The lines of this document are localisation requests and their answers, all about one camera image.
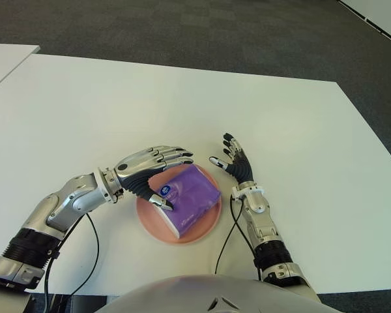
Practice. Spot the pink round plate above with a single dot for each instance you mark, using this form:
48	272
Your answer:
150	218

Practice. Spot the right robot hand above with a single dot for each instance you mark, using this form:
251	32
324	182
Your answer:
241	168

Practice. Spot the white side table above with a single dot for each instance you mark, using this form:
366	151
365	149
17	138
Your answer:
3	60

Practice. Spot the silver robot torso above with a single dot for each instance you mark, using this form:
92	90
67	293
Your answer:
189	293

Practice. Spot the purple tissue paper pack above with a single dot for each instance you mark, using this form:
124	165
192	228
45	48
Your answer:
192	195

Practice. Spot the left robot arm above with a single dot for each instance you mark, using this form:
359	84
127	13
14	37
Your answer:
71	202

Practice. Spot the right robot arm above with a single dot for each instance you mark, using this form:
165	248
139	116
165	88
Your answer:
264	225

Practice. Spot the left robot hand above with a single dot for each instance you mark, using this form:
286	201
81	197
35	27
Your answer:
140	166

